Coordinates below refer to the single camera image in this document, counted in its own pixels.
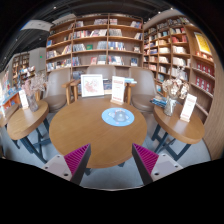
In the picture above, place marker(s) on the brown chair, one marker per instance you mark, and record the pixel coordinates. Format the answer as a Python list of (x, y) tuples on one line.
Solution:
[(144, 90), (107, 71), (55, 94)]

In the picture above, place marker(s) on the round blue mouse pad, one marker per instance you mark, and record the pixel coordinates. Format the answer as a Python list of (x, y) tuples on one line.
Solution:
[(108, 117)]

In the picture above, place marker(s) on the round wooden table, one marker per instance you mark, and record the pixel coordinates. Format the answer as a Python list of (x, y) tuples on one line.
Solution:
[(81, 123), (24, 121), (171, 128)]

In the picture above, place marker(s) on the glass vase with dried flowers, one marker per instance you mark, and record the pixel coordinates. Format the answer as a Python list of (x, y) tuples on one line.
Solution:
[(31, 87)]

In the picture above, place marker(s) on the white sign stand left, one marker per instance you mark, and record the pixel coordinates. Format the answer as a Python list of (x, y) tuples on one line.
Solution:
[(23, 99)]

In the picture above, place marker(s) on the white sign stand right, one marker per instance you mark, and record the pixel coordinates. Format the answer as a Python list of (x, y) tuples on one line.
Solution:
[(188, 107)]

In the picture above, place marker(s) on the brown chair left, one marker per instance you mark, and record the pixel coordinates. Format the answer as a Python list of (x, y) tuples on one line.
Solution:
[(55, 94)]

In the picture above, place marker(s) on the yellow framed poster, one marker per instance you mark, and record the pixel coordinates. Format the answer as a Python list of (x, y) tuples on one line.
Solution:
[(202, 43)]

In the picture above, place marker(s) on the brown chair right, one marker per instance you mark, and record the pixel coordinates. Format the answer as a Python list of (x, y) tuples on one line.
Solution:
[(144, 90)]

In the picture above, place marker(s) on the wooden bookshelf right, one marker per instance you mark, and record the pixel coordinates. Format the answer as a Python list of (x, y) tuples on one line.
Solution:
[(170, 42)]

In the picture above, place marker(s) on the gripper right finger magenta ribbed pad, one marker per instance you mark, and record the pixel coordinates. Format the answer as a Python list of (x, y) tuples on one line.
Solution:
[(152, 166)]

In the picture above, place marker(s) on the round wooden right table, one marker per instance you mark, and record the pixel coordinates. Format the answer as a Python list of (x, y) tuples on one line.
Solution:
[(171, 128)]

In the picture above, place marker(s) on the large wooden bookshelf centre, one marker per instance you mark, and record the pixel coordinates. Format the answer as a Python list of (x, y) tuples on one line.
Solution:
[(96, 39)]

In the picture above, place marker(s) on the stack of books on side table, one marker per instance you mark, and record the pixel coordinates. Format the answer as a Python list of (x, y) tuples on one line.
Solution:
[(130, 80)]

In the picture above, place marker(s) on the grey computer mouse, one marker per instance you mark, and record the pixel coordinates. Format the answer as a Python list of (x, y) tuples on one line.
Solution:
[(120, 116)]

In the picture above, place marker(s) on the stack of books on chair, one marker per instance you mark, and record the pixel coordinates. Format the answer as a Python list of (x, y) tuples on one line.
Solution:
[(159, 101)]

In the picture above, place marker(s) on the white sign stand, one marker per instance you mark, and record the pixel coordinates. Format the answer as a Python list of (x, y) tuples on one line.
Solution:
[(118, 87), (23, 99), (188, 107)]

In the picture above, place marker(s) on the glass vase with white flowers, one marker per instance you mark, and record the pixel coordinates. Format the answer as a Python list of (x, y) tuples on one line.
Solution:
[(175, 88)]

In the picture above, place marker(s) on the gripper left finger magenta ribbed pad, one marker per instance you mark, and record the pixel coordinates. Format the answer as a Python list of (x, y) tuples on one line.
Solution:
[(70, 167)]

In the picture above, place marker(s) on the brown chair middle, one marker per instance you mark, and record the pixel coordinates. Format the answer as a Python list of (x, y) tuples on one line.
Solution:
[(107, 71)]

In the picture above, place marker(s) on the round wooden left table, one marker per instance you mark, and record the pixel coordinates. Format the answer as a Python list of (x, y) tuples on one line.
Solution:
[(24, 121)]

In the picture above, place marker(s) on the white sign stand centre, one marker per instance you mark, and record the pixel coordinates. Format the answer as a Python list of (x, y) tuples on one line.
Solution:
[(118, 87)]

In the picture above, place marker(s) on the framed floral picture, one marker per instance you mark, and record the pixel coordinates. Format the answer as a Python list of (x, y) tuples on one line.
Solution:
[(92, 85)]

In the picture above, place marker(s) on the distant bookshelf left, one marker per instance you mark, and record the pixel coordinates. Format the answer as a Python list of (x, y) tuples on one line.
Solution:
[(22, 71)]

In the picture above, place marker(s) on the round wooden centre table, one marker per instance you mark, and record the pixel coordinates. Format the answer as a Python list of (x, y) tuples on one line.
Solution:
[(81, 123)]

